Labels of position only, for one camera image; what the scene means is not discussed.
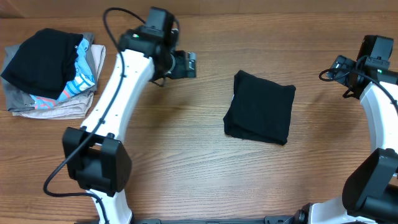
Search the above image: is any folded grey garment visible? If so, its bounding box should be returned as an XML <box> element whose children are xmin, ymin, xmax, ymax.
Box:
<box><xmin>1</xmin><ymin>32</ymin><xmax>98</xmax><ymax>112</ymax></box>

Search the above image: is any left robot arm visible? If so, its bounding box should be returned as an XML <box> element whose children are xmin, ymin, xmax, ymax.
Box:
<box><xmin>62</xmin><ymin>7</ymin><xmax>197</xmax><ymax>224</ymax></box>

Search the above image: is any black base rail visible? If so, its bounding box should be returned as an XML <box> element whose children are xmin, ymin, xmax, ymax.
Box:
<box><xmin>132</xmin><ymin>215</ymin><xmax>308</xmax><ymax>224</ymax></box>

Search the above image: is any folded blue striped garment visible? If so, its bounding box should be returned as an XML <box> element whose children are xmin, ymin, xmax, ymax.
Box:
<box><xmin>30</xmin><ymin>38</ymin><xmax>96</xmax><ymax>110</ymax></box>

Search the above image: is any folded black garment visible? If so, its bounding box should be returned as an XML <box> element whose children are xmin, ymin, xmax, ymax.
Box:
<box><xmin>1</xmin><ymin>28</ymin><xmax>83</xmax><ymax>100</ymax></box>

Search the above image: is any folded beige garment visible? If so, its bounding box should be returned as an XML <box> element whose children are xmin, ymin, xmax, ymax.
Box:
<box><xmin>12</xmin><ymin>44</ymin><xmax>106</xmax><ymax>119</ymax></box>

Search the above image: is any black t-shirt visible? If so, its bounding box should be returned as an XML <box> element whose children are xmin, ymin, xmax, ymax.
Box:
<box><xmin>223</xmin><ymin>70</ymin><xmax>296</xmax><ymax>146</ymax></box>

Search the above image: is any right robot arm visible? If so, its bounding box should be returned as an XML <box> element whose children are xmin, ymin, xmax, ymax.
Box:
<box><xmin>286</xmin><ymin>35</ymin><xmax>397</xmax><ymax>224</ymax></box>

